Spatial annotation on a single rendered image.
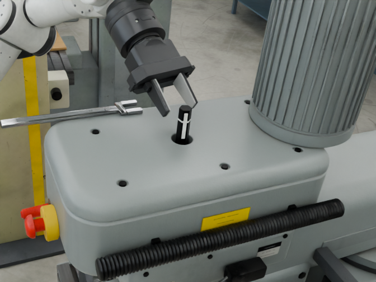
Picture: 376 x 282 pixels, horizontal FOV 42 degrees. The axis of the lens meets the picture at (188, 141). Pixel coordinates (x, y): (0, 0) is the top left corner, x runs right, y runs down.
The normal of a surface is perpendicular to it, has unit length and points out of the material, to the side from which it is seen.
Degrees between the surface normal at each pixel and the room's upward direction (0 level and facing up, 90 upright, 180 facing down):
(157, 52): 30
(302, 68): 90
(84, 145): 0
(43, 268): 0
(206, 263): 90
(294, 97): 90
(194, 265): 90
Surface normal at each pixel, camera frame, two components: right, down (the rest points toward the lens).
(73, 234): -0.60, 0.39
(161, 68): 0.40, -0.47
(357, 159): 0.11, -0.83
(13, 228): 0.41, 0.54
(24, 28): 0.68, 0.39
